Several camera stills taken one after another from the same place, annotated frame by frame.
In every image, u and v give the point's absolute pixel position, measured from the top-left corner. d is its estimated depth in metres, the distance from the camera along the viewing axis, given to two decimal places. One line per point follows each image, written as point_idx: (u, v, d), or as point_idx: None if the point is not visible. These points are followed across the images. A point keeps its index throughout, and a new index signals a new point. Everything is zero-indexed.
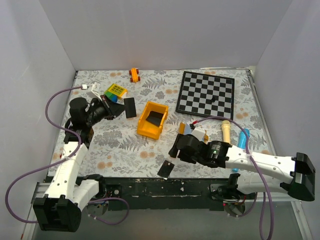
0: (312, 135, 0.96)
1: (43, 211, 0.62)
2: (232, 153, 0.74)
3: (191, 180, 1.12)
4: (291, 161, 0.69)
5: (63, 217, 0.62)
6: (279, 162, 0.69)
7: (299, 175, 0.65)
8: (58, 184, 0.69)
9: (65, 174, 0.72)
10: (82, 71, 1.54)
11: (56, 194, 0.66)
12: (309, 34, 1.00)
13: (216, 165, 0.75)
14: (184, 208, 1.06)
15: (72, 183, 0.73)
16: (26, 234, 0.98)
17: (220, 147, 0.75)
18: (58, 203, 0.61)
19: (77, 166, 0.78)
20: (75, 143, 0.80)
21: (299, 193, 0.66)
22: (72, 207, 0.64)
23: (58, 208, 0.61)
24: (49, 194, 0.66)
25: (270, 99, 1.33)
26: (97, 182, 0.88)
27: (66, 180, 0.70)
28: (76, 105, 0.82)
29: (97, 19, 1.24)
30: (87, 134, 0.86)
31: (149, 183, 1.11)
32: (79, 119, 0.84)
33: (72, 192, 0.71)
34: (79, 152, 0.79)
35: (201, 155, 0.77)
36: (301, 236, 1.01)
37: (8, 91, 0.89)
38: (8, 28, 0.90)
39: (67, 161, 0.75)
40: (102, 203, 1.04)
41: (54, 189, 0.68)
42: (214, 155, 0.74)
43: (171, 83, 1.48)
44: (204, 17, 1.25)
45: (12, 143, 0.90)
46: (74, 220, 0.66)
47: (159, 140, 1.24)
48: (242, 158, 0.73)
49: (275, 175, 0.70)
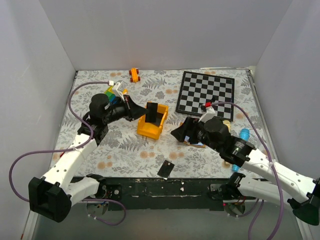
0: (312, 135, 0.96)
1: (35, 192, 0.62)
2: (254, 155, 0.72)
3: (191, 180, 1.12)
4: (311, 183, 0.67)
5: (52, 204, 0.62)
6: (299, 180, 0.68)
7: (315, 196, 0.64)
8: (57, 171, 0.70)
9: (67, 163, 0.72)
10: (82, 71, 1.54)
11: (52, 180, 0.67)
12: (309, 34, 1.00)
13: (233, 162, 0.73)
14: (183, 208, 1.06)
15: (71, 173, 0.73)
16: (26, 234, 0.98)
17: (244, 146, 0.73)
18: (50, 190, 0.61)
19: (81, 158, 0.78)
20: (86, 136, 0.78)
21: (306, 215, 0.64)
22: (63, 197, 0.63)
23: (50, 193, 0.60)
24: (46, 178, 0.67)
25: (270, 99, 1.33)
26: (97, 182, 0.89)
27: (66, 169, 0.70)
28: (98, 102, 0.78)
29: (97, 19, 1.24)
30: (100, 131, 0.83)
31: (149, 183, 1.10)
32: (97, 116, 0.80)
33: (67, 182, 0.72)
34: (87, 146, 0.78)
35: (222, 146, 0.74)
36: (301, 236, 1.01)
37: (8, 91, 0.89)
38: (8, 28, 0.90)
39: (73, 151, 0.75)
40: (101, 203, 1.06)
41: (53, 174, 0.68)
42: (235, 151, 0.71)
43: (171, 83, 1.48)
44: (204, 17, 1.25)
45: (12, 143, 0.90)
46: (61, 211, 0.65)
47: (159, 140, 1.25)
48: (262, 165, 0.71)
49: (291, 191, 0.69)
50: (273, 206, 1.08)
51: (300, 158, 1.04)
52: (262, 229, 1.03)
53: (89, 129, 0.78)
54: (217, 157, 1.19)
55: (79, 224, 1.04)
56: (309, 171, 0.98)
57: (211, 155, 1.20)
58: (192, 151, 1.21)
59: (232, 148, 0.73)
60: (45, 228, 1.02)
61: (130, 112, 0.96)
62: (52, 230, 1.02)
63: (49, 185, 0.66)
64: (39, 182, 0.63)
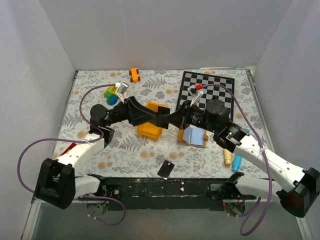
0: (312, 135, 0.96)
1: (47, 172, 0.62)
2: (245, 141, 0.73)
3: (191, 180, 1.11)
4: (300, 172, 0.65)
5: (61, 185, 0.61)
6: (289, 168, 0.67)
7: (302, 185, 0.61)
8: (70, 155, 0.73)
9: (79, 150, 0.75)
10: (82, 71, 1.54)
11: (65, 162, 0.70)
12: (309, 34, 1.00)
13: (225, 146, 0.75)
14: (184, 208, 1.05)
15: (81, 161, 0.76)
16: (26, 234, 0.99)
17: (237, 132, 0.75)
18: (63, 170, 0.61)
19: (91, 152, 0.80)
20: (96, 135, 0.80)
21: (292, 205, 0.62)
22: (71, 181, 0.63)
23: (62, 172, 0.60)
24: (59, 159, 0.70)
25: (270, 99, 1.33)
26: (98, 181, 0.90)
27: (78, 155, 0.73)
28: (94, 114, 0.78)
29: (97, 19, 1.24)
30: (109, 136, 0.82)
31: (149, 183, 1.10)
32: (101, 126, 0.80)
33: (77, 167, 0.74)
34: (97, 143, 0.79)
35: (218, 129, 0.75)
36: (301, 236, 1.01)
37: (7, 91, 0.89)
38: (8, 28, 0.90)
39: (85, 143, 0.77)
40: (101, 203, 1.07)
41: (65, 158, 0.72)
42: (228, 135, 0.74)
43: (171, 83, 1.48)
44: (203, 17, 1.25)
45: (12, 143, 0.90)
46: (66, 196, 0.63)
47: (159, 140, 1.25)
48: (253, 150, 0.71)
49: (279, 179, 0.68)
50: (273, 206, 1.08)
51: (300, 157, 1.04)
52: (262, 229, 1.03)
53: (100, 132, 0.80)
54: (217, 157, 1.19)
55: (79, 223, 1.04)
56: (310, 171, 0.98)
57: (211, 155, 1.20)
58: (192, 151, 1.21)
59: (226, 132, 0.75)
60: (45, 228, 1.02)
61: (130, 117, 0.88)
62: (52, 230, 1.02)
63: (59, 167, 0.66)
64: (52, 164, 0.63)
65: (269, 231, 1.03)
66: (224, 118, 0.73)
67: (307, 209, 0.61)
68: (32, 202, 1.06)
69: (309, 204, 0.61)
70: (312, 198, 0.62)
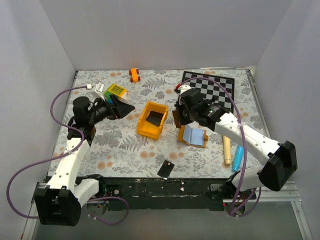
0: (312, 135, 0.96)
1: (44, 201, 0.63)
2: (225, 118, 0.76)
3: (191, 180, 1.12)
4: (276, 145, 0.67)
5: (63, 209, 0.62)
6: (265, 141, 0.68)
7: (276, 156, 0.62)
8: (59, 176, 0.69)
9: (67, 166, 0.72)
10: (82, 71, 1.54)
11: (58, 185, 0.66)
12: (309, 34, 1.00)
13: (206, 124, 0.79)
14: (184, 208, 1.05)
15: (73, 176, 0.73)
16: (26, 234, 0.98)
17: (218, 110, 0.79)
18: (60, 194, 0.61)
19: (79, 161, 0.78)
20: (78, 139, 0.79)
21: (270, 178, 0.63)
22: (73, 200, 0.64)
23: (59, 197, 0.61)
24: (50, 185, 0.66)
25: (271, 99, 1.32)
26: (97, 180, 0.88)
27: (68, 173, 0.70)
28: (78, 103, 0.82)
29: (97, 19, 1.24)
30: (89, 132, 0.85)
31: (149, 183, 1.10)
32: (83, 118, 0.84)
33: (72, 184, 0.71)
34: (81, 148, 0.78)
35: (197, 111, 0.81)
36: (301, 236, 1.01)
37: (8, 90, 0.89)
38: (8, 29, 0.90)
39: (69, 155, 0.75)
40: (101, 203, 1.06)
41: (55, 181, 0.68)
42: (209, 113, 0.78)
43: (171, 83, 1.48)
44: (203, 17, 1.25)
45: (12, 142, 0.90)
46: (74, 214, 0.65)
47: (159, 140, 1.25)
48: (232, 126, 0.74)
49: (256, 152, 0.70)
50: (273, 206, 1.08)
51: (301, 158, 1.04)
52: (262, 229, 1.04)
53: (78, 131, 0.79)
54: (217, 157, 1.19)
55: (79, 223, 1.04)
56: (310, 171, 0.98)
57: (211, 155, 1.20)
58: (192, 151, 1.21)
59: (207, 111, 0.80)
60: (45, 228, 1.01)
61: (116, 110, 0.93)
62: (52, 231, 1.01)
63: (56, 191, 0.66)
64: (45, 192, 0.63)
65: (269, 231, 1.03)
66: (196, 99, 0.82)
67: (282, 182, 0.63)
68: (32, 203, 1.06)
69: (284, 177, 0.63)
70: (287, 172, 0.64)
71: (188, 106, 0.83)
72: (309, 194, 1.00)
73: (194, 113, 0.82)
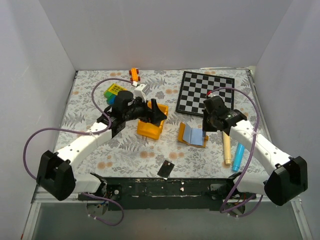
0: (312, 135, 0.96)
1: (46, 164, 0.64)
2: (241, 123, 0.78)
3: (191, 180, 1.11)
4: (286, 158, 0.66)
5: (57, 179, 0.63)
6: (275, 152, 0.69)
7: (283, 168, 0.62)
8: (70, 149, 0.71)
9: (81, 144, 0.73)
10: (82, 71, 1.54)
11: (63, 157, 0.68)
12: (309, 34, 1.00)
13: (222, 127, 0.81)
14: (184, 208, 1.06)
15: (82, 155, 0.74)
16: (26, 234, 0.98)
17: (237, 116, 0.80)
18: (61, 166, 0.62)
19: (94, 145, 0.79)
20: (102, 126, 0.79)
21: (274, 189, 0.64)
22: (70, 176, 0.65)
23: (59, 167, 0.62)
24: (58, 153, 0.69)
25: (271, 99, 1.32)
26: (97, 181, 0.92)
27: (79, 150, 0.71)
28: (124, 96, 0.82)
29: (97, 19, 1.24)
30: (117, 125, 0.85)
31: (149, 183, 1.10)
32: (120, 110, 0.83)
33: (77, 162, 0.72)
34: (103, 135, 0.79)
35: (216, 115, 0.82)
36: (301, 236, 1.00)
37: (7, 90, 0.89)
38: (8, 29, 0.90)
39: (89, 135, 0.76)
40: (102, 203, 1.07)
41: (65, 151, 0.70)
42: (227, 117, 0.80)
43: (171, 83, 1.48)
44: (203, 17, 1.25)
45: (11, 142, 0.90)
46: (64, 190, 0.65)
47: (159, 140, 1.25)
48: (246, 132, 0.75)
49: (264, 161, 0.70)
50: (273, 206, 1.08)
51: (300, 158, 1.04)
52: (262, 229, 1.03)
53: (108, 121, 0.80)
54: (217, 157, 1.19)
55: (79, 223, 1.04)
56: (310, 171, 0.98)
57: (211, 155, 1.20)
58: (192, 151, 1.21)
59: (225, 115, 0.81)
60: (45, 228, 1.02)
61: (152, 115, 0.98)
62: (52, 231, 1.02)
63: (60, 160, 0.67)
64: (51, 156, 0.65)
65: (269, 231, 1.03)
66: (216, 103, 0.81)
67: (286, 197, 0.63)
68: (32, 203, 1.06)
69: (290, 194, 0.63)
70: (295, 189, 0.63)
71: (209, 110, 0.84)
72: (309, 194, 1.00)
73: (214, 117, 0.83)
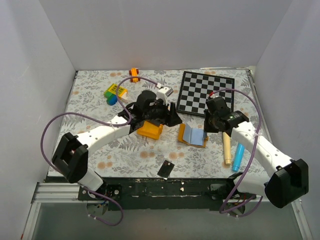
0: (312, 135, 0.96)
1: (64, 145, 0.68)
2: (243, 125, 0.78)
3: (191, 180, 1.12)
4: (287, 160, 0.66)
5: (72, 162, 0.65)
6: (277, 154, 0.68)
7: (284, 170, 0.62)
8: (89, 136, 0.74)
9: (100, 133, 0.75)
10: (82, 71, 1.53)
11: (82, 141, 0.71)
12: (309, 34, 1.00)
13: (224, 128, 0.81)
14: (184, 208, 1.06)
15: (99, 144, 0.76)
16: (26, 234, 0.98)
17: (238, 117, 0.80)
18: (79, 149, 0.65)
19: (112, 137, 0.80)
20: (122, 120, 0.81)
21: (274, 191, 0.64)
22: (85, 160, 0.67)
23: (76, 150, 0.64)
24: (78, 137, 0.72)
25: (271, 99, 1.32)
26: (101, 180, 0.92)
27: (97, 138, 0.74)
28: (148, 96, 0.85)
29: (97, 19, 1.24)
30: (136, 123, 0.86)
31: (149, 183, 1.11)
32: (141, 109, 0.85)
33: (94, 149, 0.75)
34: (122, 128, 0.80)
35: (218, 116, 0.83)
36: (301, 236, 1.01)
37: (7, 90, 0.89)
38: (8, 29, 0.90)
39: (108, 126, 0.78)
40: (101, 203, 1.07)
41: (84, 137, 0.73)
42: (229, 118, 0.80)
43: (171, 83, 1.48)
44: (203, 17, 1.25)
45: (11, 142, 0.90)
46: (76, 174, 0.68)
47: (159, 140, 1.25)
48: (247, 134, 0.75)
49: (265, 163, 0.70)
50: (273, 206, 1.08)
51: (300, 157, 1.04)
52: (262, 229, 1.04)
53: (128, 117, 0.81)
54: (217, 157, 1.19)
55: (79, 223, 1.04)
56: (310, 171, 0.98)
57: (211, 155, 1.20)
58: (192, 151, 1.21)
59: (228, 116, 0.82)
60: (45, 228, 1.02)
61: (169, 118, 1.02)
62: (52, 231, 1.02)
63: (78, 143, 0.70)
64: (70, 138, 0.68)
65: (269, 231, 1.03)
66: (219, 104, 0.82)
67: (286, 199, 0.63)
68: (32, 203, 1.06)
69: (291, 196, 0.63)
70: (295, 191, 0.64)
71: (211, 111, 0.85)
72: (309, 194, 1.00)
73: (216, 118, 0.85)
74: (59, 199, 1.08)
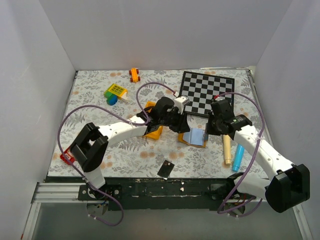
0: (312, 135, 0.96)
1: (86, 134, 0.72)
2: (246, 128, 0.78)
3: (191, 180, 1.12)
4: (288, 164, 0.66)
5: (92, 150, 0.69)
6: (278, 158, 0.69)
7: (284, 174, 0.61)
8: (110, 129, 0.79)
9: (120, 128, 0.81)
10: (82, 71, 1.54)
11: (103, 132, 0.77)
12: (309, 34, 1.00)
13: (227, 131, 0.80)
14: (184, 208, 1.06)
15: (116, 138, 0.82)
16: (26, 234, 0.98)
17: (242, 121, 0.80)
18: (101, 138, 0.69)
19: (128, 133, 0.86)
20: (140, 120, 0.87)
21: (274, 194, 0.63)
22: (103, 151, 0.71)
23: (99, 139, 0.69)
24: (100, 128, 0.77)
25: (271, 99, 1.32)
26: (103, 179, 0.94)
27: (116, 132, 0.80)
28: (167, 102, 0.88)
29: (97, 19, 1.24)
30: (152, 125, 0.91)
31: (149, 183, 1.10)
32: (158, 113, 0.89)
33: (111, 142, 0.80)
34: (139, 128, 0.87)
35: (222, 119, 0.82)
36: (301, 236, 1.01)
37: (7, 90, 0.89)
38: (8, 29, 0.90)
39: (128, 123, 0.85)
40: (101, 203, 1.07)
41: (105, 129, 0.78)
42: (232, 121, 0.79)
43: (171, 83, 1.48)
44: (203, 17, 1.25)
45: (11, 142, 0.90)
46: (93, 164, 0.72)
47: (159, 140, 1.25)
48: (250, 137, 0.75)
49: (266, 166, 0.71)
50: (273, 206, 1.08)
51: (300, 157, 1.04)
52: (262, 229, 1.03)
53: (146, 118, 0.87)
54: (217, 157, 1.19)
55: (79, 223, 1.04)
56: (310, 170, 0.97)
57: (211, 155, 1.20)
58: (192, 151, 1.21)
59: (232, 119, 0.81)
60: (45, 228, 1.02)
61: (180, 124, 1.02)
62: (52, 230, 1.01)
63: (99, 134, 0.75)
64: (92, 128, 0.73)
65: (269, 231, 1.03)
66: (223, 107, 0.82)
67: (286, 203, 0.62)
68: (32, 203, 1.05)
69: (291, 201, 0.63)
70: (296, 197, 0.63)
71: (216, 114, 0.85)
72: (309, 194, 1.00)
73: (220, 121, 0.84)
74: (59, 199, 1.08)
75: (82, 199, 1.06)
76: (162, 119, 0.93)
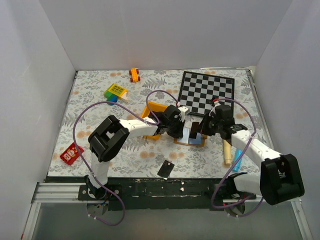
0: (312, 135, 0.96)
1: (107, 125, 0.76)
2: (241, 131, 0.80)
3: (191, 180, 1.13)
4: (276, 154, 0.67)
5: (112, 141, 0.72)
6: (267, 150, 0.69)
7: (273, 162, 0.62)
8: (128, 123, 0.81)
9: (137, 123, 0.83)
10: (82, 71, 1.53)
11: (123, 124, 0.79)
12: (309, 34, 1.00)
13: (225, 137, 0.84)
14: (184, 208, 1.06)
15: (133, 133, 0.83)
16: (26, 234, 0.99)
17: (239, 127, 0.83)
18: (122, 130, 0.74)
19: (142, 132, 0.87)
20: (152, 120, 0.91)
21: (267, 186, 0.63)
22: (122, 143, 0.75)
23: (119, 130, 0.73)
24: (120, 120, 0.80)
25: (270, 99, 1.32)
26: (105, 180, 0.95)
27: (134, 126, 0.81)
28: (176, 109, 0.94)
29: (97, 19, 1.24)
30: (161, 127, 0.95)
31: (149, 183, 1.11)
32: (167, 119, 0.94)
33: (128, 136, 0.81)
34: (151, 127, 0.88)
35: (223, 125, 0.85)
36: (301, 236, 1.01)
37: (7, 90, 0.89)
38: (8, 28, 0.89)
39: (143, 122, 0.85)
40: (101, 203, 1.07)
41: (125, 122, 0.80)
42: (230, 128, 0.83)
43: (171, 83, 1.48)
44: (203, 17, 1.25)
45: (11, 142, 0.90)
46: (110, 154, 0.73)
47: (159, 140, 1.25)
48: (243, 137, 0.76)
49: (257, 159, 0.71)
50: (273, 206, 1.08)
51: (300, 157, 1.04)
52: (262, 229, 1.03)
53: (157, 120, 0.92)
54: (217, 157, 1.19)
55: (78, 223, 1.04)
56: (310, 170, 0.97)
57: (211, 155, 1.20)
58: (192, 151, 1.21)
59: (231, 126, 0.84)
60: (45, 228, 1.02)
61: (180, 125, 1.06)
62: (51, 230, 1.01)
63: (119, 126, 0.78)
64: (113, 120, 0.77)
65: (268, 231, 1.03)
66: (226, 114, 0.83)
67: (280, 194, 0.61)
68: (32, 203, 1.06)
69: (285, 193, 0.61)
70: (290, 189, 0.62)
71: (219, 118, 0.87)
72: (308, 194, 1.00)
73: (221, 126, 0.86)
74: (59, 199, 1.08)
75: (82, 199, 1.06)
76: (170, 124, 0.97)
